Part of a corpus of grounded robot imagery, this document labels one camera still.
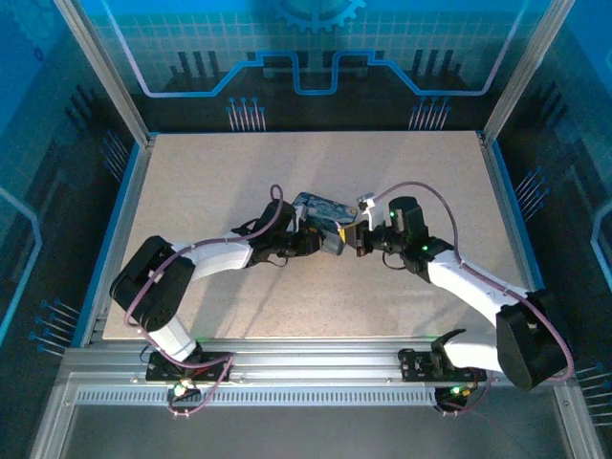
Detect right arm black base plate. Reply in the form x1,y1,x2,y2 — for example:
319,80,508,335
397,347,489,383

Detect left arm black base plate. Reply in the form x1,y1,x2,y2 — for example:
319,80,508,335
144,350,233,383

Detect starry night printed box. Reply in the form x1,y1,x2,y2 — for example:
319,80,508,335
292,191,360,255

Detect slotted grey cable duct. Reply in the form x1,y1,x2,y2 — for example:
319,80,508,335
75,388,442,408

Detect base connector with light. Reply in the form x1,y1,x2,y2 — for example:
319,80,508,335
435,383,473,408
167,376,198,399

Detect right base connector with light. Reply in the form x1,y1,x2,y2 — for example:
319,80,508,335
435,383,473,408

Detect aluminium frame post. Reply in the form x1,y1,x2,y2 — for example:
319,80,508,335
481,0,578,145
51,0,155,145

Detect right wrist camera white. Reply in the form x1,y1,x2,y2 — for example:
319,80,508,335
355,191,384,231

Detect aluminium side frame rail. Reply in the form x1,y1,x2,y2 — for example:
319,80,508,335
79,134,157,348
476,132,551,346

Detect left base connector with light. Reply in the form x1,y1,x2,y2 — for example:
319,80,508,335
167,376,198,399

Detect aluminium front frame rail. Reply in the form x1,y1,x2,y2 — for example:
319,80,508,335
60,339,576,384

